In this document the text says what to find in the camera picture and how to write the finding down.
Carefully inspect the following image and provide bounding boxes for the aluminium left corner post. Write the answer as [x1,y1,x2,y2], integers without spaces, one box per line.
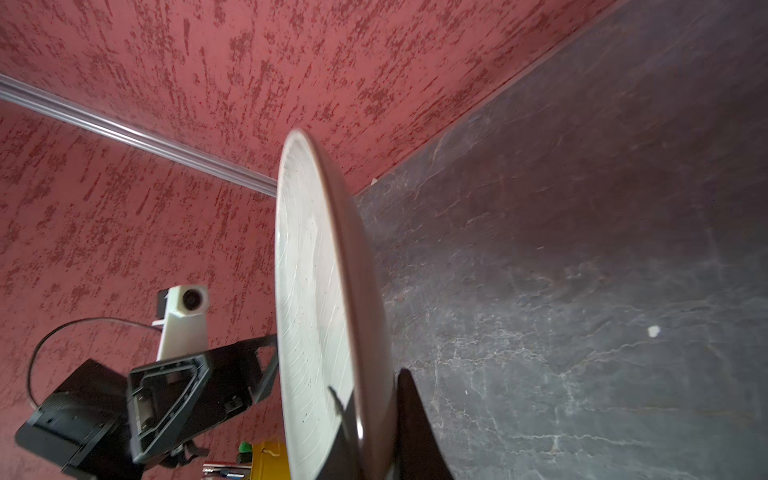
[1,75,277,198]

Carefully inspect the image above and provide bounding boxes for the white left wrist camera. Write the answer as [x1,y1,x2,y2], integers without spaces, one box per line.
[152,285,210,361]

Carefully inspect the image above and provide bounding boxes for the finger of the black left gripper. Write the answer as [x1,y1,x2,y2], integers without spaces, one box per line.
[203,335,278,420]

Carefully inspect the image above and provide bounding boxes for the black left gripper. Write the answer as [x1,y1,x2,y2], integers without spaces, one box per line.
[15,354,210,480]

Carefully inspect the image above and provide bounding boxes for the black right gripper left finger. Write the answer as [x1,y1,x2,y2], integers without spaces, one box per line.
[316,386,364,480]

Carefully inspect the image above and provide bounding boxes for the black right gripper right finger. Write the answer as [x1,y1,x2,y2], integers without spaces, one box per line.
[395,368,453,480]

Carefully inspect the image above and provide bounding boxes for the white brown-rimmed plate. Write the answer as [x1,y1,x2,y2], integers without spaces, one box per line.
[274,129,397,479]

